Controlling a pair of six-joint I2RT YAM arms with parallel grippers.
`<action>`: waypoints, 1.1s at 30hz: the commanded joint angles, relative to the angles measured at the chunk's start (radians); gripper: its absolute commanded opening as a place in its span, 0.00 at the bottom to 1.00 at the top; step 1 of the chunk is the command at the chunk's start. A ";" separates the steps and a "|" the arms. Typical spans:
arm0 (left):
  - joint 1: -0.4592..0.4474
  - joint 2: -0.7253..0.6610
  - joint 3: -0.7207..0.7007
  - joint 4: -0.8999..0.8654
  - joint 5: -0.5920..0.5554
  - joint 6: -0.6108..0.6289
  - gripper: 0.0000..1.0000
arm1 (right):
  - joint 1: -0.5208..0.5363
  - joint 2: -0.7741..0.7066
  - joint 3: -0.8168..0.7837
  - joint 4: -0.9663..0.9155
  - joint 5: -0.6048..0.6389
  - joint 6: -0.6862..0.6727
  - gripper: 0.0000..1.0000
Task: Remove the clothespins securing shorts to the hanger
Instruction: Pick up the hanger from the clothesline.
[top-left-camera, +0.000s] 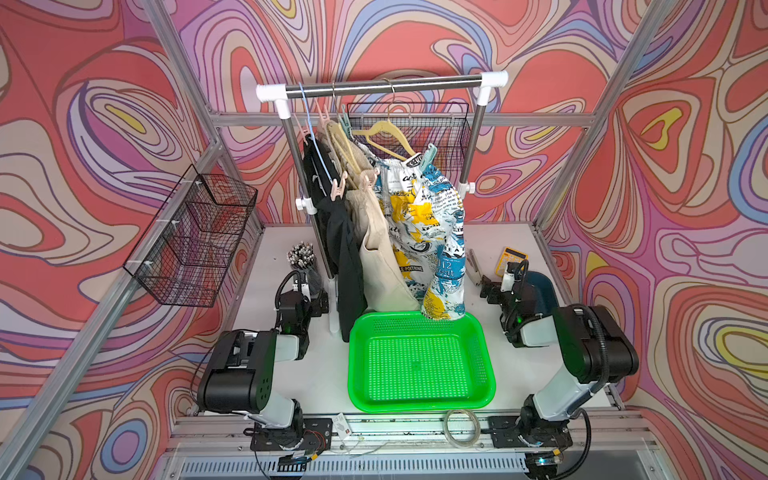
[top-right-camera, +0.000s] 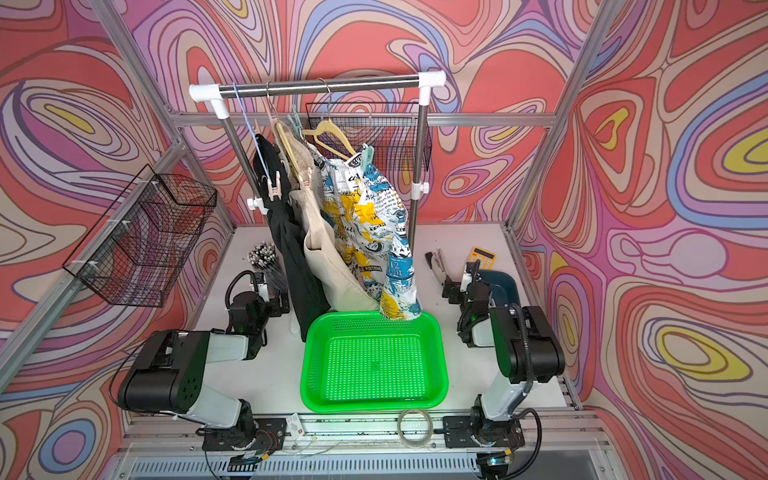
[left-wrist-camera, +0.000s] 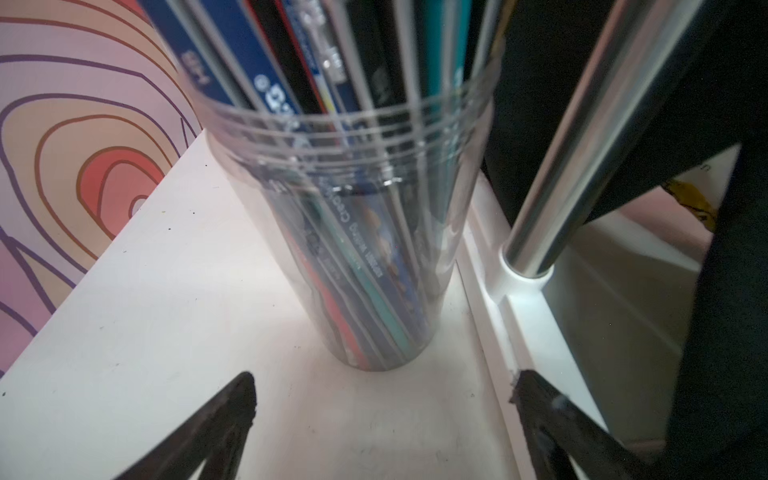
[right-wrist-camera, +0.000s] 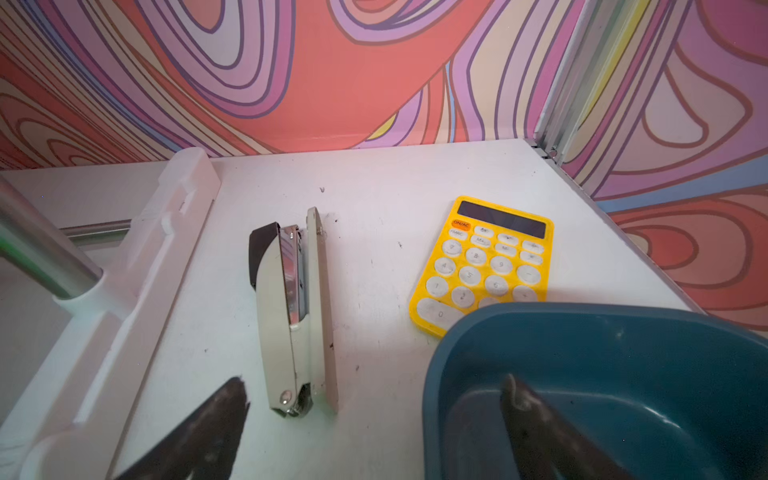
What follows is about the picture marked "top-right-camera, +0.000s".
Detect pink clothespin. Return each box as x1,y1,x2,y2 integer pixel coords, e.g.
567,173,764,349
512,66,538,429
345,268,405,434
267,172,282,201

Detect clear tape roll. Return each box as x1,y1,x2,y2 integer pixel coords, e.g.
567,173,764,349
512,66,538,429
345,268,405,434
396,409,434,449

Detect clothes rack with steel bar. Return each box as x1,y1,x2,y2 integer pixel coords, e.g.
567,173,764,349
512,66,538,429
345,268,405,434
188,70,447,246

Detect green clothespin on printed shorts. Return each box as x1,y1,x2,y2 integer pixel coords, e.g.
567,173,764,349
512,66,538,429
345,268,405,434
359,143,375,172

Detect printed white blue yellow shorts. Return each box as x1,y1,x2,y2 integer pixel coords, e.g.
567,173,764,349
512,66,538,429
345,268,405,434
317,155,422,320

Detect beige shorts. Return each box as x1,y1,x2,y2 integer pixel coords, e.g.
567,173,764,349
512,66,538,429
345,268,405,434
274,121,378,312

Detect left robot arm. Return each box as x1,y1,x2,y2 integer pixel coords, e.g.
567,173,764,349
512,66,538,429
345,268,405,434
115,270,277,451

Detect yellow calculator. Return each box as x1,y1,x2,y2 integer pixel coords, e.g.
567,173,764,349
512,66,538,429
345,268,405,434
467,247,496,270

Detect black wire basket wall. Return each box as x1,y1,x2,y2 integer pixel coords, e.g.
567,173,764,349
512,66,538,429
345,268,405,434
304,101,418,174
62,165,218,308

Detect black shorts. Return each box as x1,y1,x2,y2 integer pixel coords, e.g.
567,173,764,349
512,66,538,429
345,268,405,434
252,134,330,341

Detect cup of pens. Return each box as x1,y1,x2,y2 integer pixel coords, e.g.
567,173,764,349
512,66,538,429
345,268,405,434
247,242,280,271

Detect light blue wire hanger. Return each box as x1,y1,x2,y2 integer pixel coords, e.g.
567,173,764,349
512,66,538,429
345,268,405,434
232,84,277,190

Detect dark teal clothespin bin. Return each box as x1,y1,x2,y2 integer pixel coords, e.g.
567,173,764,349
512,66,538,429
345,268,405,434
479,269,522,307

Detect black wire basket back wall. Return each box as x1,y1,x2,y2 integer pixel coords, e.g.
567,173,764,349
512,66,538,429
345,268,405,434
304,101,418,174

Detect yellow hanger front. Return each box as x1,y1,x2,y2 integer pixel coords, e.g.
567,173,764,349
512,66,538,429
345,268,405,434
302,79,357,160

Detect green plastic basket tray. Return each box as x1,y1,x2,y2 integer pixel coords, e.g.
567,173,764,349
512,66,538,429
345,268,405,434
300,312,450,414

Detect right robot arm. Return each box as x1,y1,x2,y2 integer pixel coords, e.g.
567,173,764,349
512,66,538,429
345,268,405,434
441,260,565,451

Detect black wire basket left wall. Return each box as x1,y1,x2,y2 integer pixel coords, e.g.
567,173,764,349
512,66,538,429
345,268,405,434
62,165,218,308

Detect green clothespin near rack top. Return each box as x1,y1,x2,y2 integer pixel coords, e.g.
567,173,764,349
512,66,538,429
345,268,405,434
286,112,306,143

